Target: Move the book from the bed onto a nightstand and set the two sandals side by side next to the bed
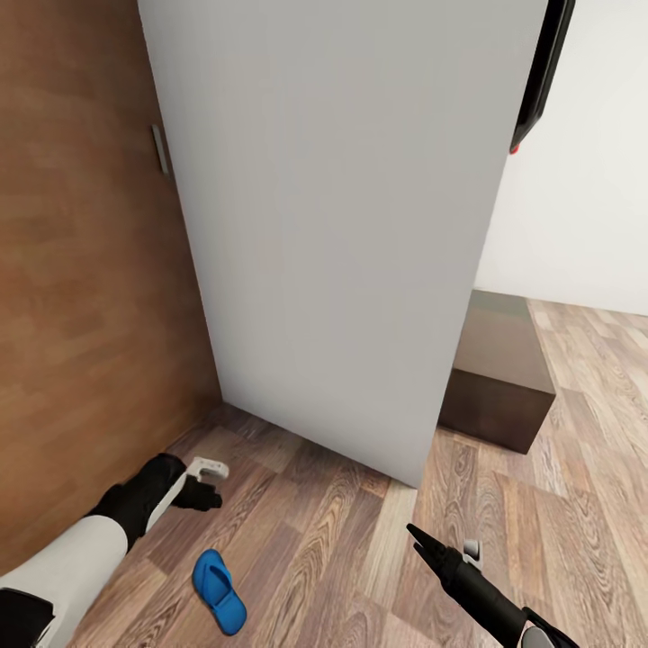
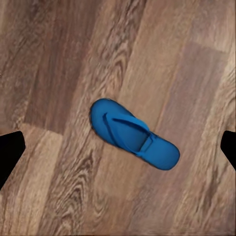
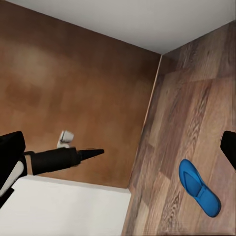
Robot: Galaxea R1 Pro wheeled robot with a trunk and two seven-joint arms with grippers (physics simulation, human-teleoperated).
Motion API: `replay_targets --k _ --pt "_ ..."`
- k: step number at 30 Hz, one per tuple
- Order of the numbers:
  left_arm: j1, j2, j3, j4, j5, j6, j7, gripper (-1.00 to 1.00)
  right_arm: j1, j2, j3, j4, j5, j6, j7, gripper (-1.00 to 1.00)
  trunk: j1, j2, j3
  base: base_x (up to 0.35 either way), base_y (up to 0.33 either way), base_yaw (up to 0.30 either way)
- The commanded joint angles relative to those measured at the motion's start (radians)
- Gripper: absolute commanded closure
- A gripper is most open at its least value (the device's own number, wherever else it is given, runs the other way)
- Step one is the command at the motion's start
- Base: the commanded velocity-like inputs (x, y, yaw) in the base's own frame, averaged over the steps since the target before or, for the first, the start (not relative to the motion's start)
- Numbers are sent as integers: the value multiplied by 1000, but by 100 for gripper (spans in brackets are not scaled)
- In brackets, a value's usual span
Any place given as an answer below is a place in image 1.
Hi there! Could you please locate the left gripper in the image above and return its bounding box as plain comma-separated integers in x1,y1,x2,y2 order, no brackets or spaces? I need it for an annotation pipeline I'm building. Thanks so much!
176,476,222,512

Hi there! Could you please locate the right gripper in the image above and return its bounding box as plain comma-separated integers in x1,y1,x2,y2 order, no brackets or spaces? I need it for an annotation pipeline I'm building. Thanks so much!
406,523,501,629

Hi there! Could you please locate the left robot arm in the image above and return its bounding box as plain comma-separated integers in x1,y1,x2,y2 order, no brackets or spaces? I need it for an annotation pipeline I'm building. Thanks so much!
0,453,230,648

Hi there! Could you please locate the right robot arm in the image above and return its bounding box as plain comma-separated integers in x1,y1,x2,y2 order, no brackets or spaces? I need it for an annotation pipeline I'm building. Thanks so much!
406,523,580,648

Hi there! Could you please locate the sandal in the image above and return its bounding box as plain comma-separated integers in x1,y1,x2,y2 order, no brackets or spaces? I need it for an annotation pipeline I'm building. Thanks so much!
193,550,248,636

